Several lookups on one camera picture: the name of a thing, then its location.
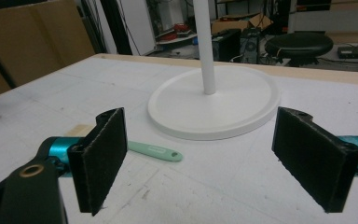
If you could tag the black upright post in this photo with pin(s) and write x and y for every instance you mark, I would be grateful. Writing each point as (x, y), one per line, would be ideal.
(115, 25)

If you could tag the black round stool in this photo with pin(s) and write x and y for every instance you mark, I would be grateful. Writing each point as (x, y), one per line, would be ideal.
(298, 45)

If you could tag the white panel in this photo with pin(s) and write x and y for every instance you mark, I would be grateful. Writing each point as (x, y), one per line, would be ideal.
(138, 25)

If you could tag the open cardboard box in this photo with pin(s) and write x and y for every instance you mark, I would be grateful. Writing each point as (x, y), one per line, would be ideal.
(233, 24)

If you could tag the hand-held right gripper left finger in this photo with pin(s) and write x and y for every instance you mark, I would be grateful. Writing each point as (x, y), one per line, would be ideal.
(101, 155)

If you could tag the white round-base stand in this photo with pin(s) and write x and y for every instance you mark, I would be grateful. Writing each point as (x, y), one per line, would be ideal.
(217, 109)

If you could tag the brown board panel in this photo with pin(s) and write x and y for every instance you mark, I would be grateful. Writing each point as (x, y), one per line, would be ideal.
(28, 40)

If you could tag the black computer tower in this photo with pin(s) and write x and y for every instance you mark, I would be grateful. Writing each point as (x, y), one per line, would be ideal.
(227, 45)
(250, 46)

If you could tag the red object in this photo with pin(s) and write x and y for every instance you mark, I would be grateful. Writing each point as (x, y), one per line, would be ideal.
(181, 27)

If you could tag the flat black device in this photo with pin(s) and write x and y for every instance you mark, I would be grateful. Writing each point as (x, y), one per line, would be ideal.
(355, 52)

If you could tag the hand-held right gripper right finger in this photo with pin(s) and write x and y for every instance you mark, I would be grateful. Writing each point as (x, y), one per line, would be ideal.
(310, 155)

